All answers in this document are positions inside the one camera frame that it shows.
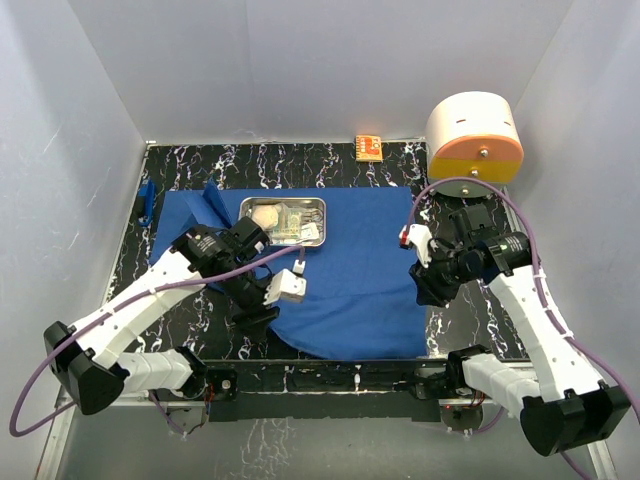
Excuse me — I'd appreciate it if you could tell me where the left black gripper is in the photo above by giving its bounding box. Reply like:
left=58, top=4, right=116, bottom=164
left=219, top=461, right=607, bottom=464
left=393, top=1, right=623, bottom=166
left=215, top=264, right=281, bottom=341

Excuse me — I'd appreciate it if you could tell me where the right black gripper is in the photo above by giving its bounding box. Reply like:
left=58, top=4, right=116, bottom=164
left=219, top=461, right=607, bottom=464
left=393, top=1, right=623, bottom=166
left=409, top=245, right=481, bottom=306

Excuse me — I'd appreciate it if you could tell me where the blue surgical drape cloth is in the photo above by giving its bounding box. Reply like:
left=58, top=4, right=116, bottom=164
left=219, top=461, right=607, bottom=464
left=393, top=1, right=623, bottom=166
left=149, top=178, right=429, bottom=360

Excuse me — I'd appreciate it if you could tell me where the pink cylindrical tissue phantom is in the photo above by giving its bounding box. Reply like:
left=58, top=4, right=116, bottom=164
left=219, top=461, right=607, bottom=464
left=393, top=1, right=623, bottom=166
left=425, top=91, right=524, bottom=198

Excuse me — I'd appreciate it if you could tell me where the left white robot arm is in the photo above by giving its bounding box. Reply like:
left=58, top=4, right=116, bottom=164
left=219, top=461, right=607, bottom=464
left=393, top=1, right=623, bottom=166
left=44, top=217, right=293, bottom=415

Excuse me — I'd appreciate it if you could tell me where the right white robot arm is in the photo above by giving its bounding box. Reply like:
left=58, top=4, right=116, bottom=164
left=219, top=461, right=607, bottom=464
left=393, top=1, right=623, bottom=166
left=399, top=205, right=631, bottom=456

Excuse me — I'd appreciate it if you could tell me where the green suture packet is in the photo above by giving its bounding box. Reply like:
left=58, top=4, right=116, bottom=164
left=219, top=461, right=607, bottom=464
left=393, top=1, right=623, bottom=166
left=271, top=210, right=303, bottom=240

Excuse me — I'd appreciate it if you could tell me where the white packet in tray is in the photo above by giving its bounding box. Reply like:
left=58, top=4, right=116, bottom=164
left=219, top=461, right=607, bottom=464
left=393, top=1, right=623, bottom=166
left=299, top=222, right=320, bottom=242

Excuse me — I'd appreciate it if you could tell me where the beige gauze ball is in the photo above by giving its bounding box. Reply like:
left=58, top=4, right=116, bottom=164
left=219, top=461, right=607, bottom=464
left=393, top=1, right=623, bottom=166
left=251, top=204, right=281, bottom=231

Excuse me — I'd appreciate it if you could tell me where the metal instrument tray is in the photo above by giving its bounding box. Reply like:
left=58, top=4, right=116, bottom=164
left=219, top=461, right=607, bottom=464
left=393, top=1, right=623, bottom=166
left=239, top=196, right=327, bottom=248

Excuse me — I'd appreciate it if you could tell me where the small orange circuit board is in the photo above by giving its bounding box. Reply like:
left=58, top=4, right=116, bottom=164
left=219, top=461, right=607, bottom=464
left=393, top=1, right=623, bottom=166
left=355, top=135, right=384, bottom=163

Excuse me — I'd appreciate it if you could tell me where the small blue plastic clip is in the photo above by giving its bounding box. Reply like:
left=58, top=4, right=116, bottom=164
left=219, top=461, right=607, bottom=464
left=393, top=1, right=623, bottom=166
left=134, top=179, right=156, bottom=227

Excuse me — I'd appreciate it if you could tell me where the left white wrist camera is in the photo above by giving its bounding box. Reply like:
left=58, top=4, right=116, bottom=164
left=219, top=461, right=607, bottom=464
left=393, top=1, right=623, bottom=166
left=264, top=260, right=307, bottom=305

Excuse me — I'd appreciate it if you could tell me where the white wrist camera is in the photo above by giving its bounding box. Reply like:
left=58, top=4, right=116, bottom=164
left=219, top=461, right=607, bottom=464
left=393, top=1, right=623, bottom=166
left=398, top=223, right=432, bottom=268
left=264, top=260, right=307, bottom=305

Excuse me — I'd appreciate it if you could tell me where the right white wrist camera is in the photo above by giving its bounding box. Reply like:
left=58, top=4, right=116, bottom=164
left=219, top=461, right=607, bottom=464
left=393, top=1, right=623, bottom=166
left=398, top=223, right=432, bottom=268

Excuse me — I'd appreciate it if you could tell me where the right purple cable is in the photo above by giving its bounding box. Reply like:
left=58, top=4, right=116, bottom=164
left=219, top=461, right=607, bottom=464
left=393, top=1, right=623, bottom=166
left=407, top=177, right=640, bottom=480

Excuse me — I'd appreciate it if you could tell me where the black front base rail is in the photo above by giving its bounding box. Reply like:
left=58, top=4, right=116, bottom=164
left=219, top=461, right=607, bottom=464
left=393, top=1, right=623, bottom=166
left=199, top=357, right=507, bottom=424

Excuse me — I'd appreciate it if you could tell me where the aluminium frame extrusion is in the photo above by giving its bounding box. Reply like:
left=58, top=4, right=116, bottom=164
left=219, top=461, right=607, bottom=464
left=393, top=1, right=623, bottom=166
left=37, top=362, right=619, bottom=480

